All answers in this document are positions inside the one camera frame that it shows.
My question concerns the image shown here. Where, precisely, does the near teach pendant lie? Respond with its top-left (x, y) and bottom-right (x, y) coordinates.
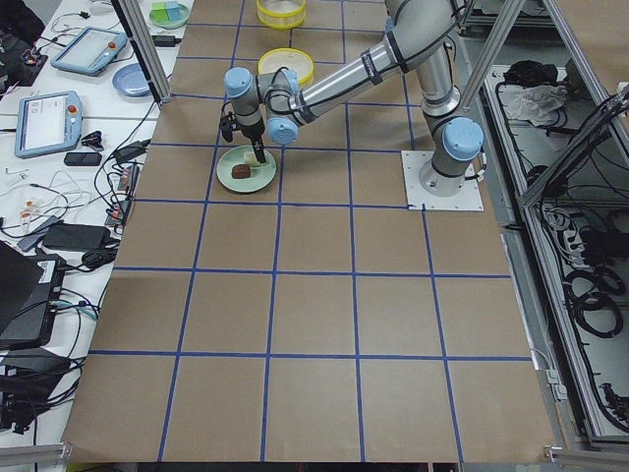
top-left (14, 90), bottom-right (83, 159)

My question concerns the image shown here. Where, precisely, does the light green plate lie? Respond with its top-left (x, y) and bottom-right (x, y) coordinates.
top-left (217, 146), bottom-right (276, 194)

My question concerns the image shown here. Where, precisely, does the white steamed bun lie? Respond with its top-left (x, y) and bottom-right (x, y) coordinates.
top-left (243, 151), bottom-right (266, 168)

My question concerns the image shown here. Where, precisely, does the black power brick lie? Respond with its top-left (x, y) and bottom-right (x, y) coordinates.
top-left (42, 223), bottom-right (110, 251)

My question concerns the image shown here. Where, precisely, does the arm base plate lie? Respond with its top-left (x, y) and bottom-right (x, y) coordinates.
top-left (401, 150), bottom-right (484, 212)

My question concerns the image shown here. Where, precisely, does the white crumpled cloth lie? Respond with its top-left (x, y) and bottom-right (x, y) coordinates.
top-left (505, 85), bottom-right (568, 127)

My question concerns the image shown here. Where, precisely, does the black power adapter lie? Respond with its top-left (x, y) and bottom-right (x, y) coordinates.
top-left (151, 34), bottom-right (181, 47)

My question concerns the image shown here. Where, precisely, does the blue sponge block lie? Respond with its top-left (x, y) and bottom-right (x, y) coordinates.
top-left (164, 1), bottom-right (181, 22)

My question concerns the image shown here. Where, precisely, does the far teach pendant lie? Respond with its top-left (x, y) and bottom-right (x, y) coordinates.
top-left (51, 27), bottom-right (128, 77)

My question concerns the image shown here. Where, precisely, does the brown steamed bun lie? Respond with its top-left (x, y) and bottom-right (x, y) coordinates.
top-left (231, 164), bottom-right (252, 180)

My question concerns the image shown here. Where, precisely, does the blue plate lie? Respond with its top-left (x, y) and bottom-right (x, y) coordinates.
top-left (112, 63), bottom-right (150, 97)

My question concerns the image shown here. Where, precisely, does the aluminium frame post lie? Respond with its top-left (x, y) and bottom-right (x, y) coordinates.
top-left (112, 0), bottom-right (172, 106)

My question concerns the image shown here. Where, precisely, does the yellow bamboo steamer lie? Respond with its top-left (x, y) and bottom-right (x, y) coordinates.
top-left (257, 47), bottom-right (315, 88)
top-left (257, 0), bottom-right (307, 30)

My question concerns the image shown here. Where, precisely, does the black laptop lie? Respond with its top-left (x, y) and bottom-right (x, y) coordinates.
top-left (1, 242), bottom-right (66, 350)

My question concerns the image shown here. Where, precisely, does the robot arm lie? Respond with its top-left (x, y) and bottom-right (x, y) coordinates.
top-left (219, 1), bottom-right (484, 197)

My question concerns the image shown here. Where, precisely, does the green sponge block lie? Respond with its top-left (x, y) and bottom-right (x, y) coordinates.
top-left (149, 2), bottom-right (168, 24)

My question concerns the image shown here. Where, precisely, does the clear green bowl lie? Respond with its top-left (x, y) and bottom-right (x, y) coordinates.
top-left (148, 1), bottom-right (191, 30)

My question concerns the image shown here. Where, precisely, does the teach pendant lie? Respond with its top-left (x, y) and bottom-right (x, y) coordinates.
top-left (14, 90), bottom-right (83, 159)
top-left (51, 27), bottom-right (128, 77)

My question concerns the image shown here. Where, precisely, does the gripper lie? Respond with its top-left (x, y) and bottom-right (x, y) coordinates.
top-left (240, 122), bottom-right (266, 164)

